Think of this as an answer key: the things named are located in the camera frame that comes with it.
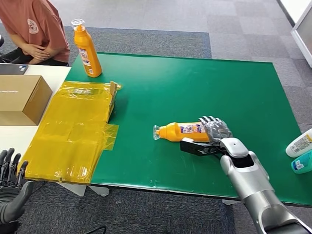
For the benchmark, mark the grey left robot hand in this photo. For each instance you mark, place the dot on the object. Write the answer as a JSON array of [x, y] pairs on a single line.
[[10, 200]]

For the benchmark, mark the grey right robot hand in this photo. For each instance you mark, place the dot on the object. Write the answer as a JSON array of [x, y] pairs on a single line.
[[215, 129]]

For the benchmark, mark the orange bottle with clear cap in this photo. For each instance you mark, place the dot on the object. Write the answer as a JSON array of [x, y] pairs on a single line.
[[88, 51], [175, 131]]

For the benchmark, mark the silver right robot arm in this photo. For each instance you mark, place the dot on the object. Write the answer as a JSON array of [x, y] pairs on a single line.
[[253, 184]]

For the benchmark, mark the white plastic bottle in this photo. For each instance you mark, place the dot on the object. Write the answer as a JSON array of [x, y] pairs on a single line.
[[300, 143]]

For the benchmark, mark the teal plastic bottle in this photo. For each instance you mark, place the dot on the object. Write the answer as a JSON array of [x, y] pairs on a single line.
[[303, 163]]

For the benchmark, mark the green table mat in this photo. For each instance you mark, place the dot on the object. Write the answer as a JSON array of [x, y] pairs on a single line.
[[195, 90]]

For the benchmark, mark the white table foot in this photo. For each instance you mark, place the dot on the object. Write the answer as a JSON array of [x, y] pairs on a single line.
[[100, 191], [75, 190], [230, 202]]

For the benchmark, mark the brown cardboard box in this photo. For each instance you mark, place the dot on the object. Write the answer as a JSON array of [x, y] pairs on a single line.
[[22, 97]]

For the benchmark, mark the yellow plastic bag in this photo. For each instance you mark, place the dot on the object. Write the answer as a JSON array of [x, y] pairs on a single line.
[[72, 135]]

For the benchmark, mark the dark laptop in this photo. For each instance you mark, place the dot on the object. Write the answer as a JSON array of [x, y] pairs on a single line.
[[12, 69]]

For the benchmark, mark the white framed board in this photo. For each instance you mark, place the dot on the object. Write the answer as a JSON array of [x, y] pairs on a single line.
[[303, 35]]

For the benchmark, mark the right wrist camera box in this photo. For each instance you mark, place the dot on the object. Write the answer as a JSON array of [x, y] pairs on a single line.
[[195, 147]]

